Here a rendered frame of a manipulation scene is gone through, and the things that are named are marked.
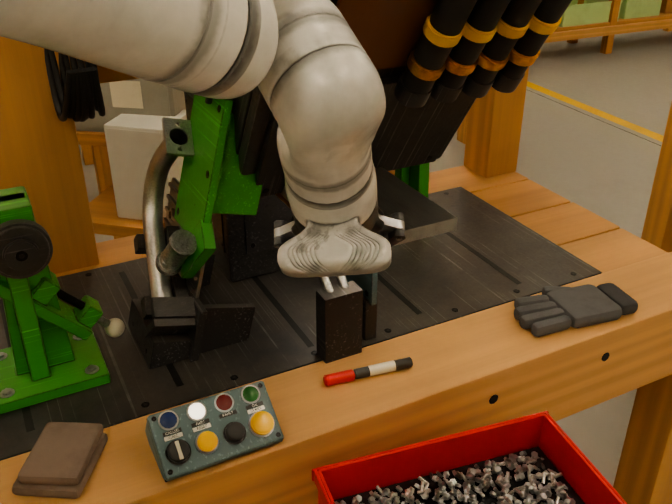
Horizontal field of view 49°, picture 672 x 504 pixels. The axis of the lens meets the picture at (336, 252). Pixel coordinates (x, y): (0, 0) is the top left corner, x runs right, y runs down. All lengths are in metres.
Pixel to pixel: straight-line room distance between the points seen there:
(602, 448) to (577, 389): 1.15
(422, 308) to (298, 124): 0.78
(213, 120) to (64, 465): 0.46
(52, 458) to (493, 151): 1.17
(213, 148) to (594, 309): 0.63
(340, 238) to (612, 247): 0.98
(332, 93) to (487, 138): 1.30
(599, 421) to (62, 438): 1.82
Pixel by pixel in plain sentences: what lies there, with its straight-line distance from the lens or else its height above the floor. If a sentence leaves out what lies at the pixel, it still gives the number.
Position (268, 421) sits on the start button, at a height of 0.94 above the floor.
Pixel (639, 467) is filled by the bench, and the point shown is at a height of 0.47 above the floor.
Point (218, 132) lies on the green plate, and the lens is 0.97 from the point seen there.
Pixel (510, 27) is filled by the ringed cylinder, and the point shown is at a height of 1.37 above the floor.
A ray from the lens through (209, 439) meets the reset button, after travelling 0.91.
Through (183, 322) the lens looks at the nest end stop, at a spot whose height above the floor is 0.96.
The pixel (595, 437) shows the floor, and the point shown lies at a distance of 2.41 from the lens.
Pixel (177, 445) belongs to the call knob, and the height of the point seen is 0.94.
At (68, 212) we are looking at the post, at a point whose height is 0.99.
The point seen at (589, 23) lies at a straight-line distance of 6.75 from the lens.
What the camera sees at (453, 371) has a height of 0.90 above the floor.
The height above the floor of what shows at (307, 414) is 0.90.
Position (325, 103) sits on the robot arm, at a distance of 0.44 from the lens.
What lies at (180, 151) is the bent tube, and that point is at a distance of 1.04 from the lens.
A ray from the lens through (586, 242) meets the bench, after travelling 1.51.
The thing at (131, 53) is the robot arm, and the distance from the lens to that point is 0.36.
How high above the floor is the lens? 1.55
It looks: 29 degrees down
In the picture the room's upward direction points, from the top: straight up
